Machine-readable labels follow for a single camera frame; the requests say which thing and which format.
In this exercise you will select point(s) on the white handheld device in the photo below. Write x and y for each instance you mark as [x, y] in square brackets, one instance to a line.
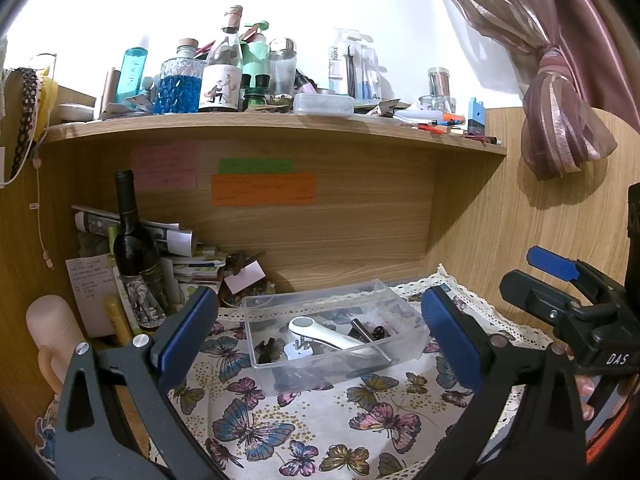
[325, 335]

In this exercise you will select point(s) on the metal nail clipper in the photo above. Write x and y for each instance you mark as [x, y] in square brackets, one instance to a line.
[372, 356]

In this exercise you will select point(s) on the brown cardboard tube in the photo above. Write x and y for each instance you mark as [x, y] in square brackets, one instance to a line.
[108, 92]

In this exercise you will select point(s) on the clear cylinder with copper sticks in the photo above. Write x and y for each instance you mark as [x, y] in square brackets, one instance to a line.
[440, 82]

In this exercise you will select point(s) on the tall blue liquid bottle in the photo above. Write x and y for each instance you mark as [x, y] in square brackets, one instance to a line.
[131, 75]

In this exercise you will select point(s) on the wooden shelf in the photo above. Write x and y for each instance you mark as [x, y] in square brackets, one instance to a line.
[300, 127]

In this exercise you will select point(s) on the butterfly printed cloth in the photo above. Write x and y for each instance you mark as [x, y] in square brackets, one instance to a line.
[300, 420]

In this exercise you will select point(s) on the orange sticky note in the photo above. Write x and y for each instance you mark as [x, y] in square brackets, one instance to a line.
[262, 190]

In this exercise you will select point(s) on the green pump bottle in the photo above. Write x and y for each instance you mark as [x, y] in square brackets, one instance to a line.
[257, 57]

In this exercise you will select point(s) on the clear labelled wine bottle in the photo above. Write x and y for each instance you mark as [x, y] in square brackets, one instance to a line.
[220, 90]

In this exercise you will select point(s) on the clear lidded box on shelf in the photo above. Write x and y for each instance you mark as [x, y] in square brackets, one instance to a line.
[322, 104]

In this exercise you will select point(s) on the person's right hand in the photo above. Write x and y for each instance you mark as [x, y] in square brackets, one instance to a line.
[586, 400]

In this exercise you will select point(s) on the black lace ribbon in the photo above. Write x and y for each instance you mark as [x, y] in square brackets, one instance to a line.
[27, 110]

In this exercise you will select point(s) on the glass bottle with blue beads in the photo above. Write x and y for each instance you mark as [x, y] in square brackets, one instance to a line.
[177, 92]

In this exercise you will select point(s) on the pink cup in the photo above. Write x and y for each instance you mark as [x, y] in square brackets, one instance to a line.
[50, 325]

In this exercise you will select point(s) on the blue white box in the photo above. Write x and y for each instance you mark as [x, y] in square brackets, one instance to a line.
[476, 117]

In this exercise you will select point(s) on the clear plastic box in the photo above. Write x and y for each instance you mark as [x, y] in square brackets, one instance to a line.
[330, 377]

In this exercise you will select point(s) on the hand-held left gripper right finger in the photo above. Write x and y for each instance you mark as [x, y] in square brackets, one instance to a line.
[450, 340]

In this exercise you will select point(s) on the pink sticky note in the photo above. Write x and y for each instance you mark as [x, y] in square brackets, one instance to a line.
[165, 167]

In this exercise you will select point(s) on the white handwritten note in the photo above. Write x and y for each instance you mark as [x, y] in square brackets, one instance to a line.
[90, 285]

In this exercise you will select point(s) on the pink striped curtain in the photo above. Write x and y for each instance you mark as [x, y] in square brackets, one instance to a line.
[550, 85]

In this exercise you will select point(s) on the dark wine bottle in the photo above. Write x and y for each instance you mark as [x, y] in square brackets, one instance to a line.
[132, 250]

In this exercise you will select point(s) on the yellow hanging item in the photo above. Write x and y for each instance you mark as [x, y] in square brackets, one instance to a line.
[47, 102]

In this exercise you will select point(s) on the green sticky note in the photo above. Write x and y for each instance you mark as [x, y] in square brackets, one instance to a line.
[256, 166]

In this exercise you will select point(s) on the clear empty bottle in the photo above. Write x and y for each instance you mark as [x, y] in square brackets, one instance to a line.
[281, 67]

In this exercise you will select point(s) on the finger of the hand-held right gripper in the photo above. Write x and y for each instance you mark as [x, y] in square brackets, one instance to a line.
[550, 260]
[535, 297]

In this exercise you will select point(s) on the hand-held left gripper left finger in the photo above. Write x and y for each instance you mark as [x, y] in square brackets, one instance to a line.
[185, 330]

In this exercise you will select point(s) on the orange tube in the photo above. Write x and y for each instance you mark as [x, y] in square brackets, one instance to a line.
[452, 119]

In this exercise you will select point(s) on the white plug adapter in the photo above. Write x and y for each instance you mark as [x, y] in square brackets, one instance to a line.
[297, 352]

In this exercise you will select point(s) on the black hair clip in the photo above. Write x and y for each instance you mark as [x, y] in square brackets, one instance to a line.
[267, 351]

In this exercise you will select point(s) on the glass jar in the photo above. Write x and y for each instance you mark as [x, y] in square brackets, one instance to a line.
[435, 106]

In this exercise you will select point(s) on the clear brush packaging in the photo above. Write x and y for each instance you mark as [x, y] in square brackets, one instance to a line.
[350, 65]

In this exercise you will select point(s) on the stack of papers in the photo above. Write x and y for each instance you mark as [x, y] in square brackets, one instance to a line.
[190, 267]

